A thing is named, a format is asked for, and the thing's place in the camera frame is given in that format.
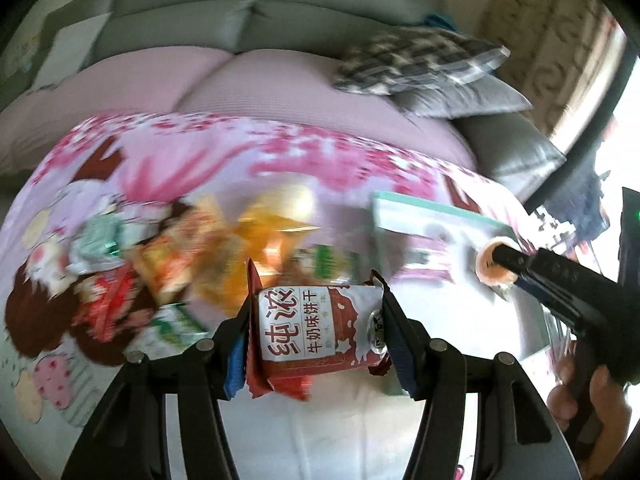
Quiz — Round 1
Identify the red white biscuit packet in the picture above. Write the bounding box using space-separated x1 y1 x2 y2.
245 260 393 401

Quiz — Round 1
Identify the grey pillow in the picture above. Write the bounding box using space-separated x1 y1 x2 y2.
395 75 533 120

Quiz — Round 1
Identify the black white patterned pillow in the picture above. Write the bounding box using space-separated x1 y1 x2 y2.
334 27 511 96

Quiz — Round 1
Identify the pink printed blanket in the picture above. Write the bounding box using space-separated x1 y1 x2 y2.
0 112 571 480

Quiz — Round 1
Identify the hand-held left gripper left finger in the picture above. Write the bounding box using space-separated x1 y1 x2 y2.
60 287 251 480

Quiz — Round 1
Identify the red snack packet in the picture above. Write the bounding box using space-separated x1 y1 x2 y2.
72 265 151 343

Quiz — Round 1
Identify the grey sofa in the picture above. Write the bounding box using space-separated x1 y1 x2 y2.
0 0 568 201

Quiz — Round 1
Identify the pink sofa cover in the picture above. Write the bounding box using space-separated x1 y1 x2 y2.
0 47 476 176

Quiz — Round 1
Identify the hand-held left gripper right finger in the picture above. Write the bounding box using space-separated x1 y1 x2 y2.
382 285 586 480

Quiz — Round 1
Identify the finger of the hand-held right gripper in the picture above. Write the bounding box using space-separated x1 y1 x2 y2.
517 280 618 366
492 244 618 321

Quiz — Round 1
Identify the grey cloth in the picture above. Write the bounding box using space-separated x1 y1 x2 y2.
30 12 108 91

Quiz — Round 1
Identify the round peach snack cup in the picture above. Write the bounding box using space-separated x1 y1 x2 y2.
475 237 518 288

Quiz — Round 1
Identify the person's right hand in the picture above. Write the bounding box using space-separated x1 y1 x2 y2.
547 360 628 480

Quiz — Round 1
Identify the patterned beige curtain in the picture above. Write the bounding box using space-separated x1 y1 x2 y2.
480 0 626 141

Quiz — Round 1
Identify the white box with teal rim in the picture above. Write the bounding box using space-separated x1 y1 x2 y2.
370 191 576 361

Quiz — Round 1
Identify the blue cloth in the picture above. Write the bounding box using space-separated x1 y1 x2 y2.
422 10 458 31

